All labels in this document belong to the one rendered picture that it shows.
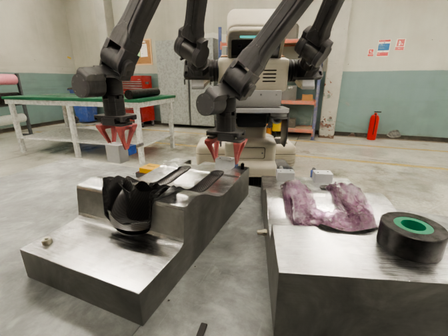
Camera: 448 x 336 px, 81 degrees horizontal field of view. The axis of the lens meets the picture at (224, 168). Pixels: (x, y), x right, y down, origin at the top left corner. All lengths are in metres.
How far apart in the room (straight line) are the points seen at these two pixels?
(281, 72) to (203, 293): 0.85
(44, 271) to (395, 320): 0.54
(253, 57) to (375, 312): 0.56
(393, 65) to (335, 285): 5.84
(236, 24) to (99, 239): 0.81
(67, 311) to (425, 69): 6.16
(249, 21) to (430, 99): 5.47
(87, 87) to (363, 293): 0.68
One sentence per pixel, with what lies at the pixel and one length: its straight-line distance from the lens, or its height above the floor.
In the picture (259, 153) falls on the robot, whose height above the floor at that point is 0.84.
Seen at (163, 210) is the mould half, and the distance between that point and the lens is 0.48.
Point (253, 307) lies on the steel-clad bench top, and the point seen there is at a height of 0.80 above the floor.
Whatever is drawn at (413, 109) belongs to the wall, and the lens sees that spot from 6.24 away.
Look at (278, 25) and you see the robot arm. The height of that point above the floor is 1.26.
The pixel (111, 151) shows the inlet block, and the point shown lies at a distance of 0.82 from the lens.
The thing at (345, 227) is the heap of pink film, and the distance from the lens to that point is 0.51.
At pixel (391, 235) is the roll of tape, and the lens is 0.43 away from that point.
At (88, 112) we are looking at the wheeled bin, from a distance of 8.12.
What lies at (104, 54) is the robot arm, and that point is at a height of 1.20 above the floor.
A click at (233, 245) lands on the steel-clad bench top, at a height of 0.80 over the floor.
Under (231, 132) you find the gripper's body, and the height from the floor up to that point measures 1.00.
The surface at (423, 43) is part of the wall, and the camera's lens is 6.23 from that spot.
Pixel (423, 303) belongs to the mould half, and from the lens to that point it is 0.44.
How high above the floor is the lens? 1.14
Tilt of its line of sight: 19 degrees down
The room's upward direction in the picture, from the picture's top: straight up
